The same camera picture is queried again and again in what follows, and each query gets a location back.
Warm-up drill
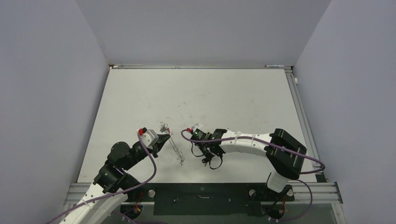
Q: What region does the aluminium frame rail right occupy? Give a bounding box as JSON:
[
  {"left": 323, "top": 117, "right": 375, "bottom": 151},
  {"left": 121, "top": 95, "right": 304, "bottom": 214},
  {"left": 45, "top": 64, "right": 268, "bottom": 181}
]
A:
[{"left": 284, "top": 68, "right": 319, "bottom": 168}]

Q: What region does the black-headed key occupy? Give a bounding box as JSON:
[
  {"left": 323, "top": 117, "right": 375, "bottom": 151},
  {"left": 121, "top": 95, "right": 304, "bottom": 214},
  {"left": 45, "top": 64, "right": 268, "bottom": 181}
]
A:
[{"left": 202, "top": 158, "right": 211, "bottom": 167}]

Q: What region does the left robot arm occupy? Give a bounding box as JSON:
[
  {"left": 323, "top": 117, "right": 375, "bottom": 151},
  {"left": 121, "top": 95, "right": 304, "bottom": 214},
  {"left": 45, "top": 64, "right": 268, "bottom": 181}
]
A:
[{"left": 60, "top": 128, "right": 171, "bottom": 224}]

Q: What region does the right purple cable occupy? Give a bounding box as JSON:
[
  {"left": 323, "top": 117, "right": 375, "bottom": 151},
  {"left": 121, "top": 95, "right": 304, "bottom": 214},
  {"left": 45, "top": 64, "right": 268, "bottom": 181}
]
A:
[{"left": 181, "top": 129, "right": 326, "bottom": 223}]

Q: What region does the aluminium frame rail back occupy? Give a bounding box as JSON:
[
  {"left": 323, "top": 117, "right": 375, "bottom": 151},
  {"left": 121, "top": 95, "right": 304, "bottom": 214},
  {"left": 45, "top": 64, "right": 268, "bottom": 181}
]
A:
[{"left": 109, "top": 64, "right": 292, "bottom": 70}]

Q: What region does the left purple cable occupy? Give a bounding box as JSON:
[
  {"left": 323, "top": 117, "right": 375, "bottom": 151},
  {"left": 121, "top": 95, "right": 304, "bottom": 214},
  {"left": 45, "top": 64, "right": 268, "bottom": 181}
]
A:
[{"left": 46, "top": 133, "right": 157, "bottom": 224}]

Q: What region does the black thin cable right arm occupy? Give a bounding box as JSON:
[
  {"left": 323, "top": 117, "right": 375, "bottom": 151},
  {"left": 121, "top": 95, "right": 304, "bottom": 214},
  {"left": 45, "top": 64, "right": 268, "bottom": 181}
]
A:
[{"left": 190, "top": 143, "right": 224, "bottom": 170}]

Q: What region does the aluminium frame rail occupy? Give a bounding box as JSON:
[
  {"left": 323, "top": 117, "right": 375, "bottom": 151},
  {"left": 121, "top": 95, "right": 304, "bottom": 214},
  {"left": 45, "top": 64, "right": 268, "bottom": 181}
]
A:
[
  {"left": 109, "top": 64, "right": 292, "bottom": 70},
  {"left": 284, "top": 68, "right": 319, "bottom": 168}
]

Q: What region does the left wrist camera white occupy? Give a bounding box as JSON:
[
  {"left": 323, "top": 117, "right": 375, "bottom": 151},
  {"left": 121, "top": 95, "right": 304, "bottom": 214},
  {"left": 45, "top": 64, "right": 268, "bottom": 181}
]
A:
[{"left": 141, "top": 129, "right": 159, "bottom": 147}]

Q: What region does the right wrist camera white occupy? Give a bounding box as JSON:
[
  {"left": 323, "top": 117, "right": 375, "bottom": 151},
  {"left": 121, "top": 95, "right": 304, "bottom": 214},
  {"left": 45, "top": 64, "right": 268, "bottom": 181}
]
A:
[{"left": 191, "top": 123, "right": 204, "bottom": 131}]

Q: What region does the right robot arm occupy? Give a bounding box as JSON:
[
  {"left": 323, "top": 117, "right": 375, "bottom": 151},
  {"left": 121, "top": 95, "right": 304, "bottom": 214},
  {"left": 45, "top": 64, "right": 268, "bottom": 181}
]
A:
[{"left": 187, "top": 128, "right": 307, "bottom": 200}]

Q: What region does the purple cable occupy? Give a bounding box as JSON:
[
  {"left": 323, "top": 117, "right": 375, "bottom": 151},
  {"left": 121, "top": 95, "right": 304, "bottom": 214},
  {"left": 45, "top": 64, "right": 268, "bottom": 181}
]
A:
[
  {"left": 181, "top": 129, "right": 326, "bottom": 223},
  {"left": 46, "top": 133, "right": 157, "bottom": 224}
]

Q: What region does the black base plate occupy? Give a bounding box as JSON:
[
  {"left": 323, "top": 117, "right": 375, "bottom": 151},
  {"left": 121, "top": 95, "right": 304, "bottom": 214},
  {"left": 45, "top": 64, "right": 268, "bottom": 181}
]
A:
[{"left": 120, "top": 182, "right": 295, "bottom": 218}]

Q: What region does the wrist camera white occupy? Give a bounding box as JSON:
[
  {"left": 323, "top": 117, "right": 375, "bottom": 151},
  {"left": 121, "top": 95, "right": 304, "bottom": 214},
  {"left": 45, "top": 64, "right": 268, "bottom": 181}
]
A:
[
  {"left": 191, "top": 123, "right": 204, "bottom": 131},
  {"left": 141, "top": 129, "right": 159, "bottom": 147}
]

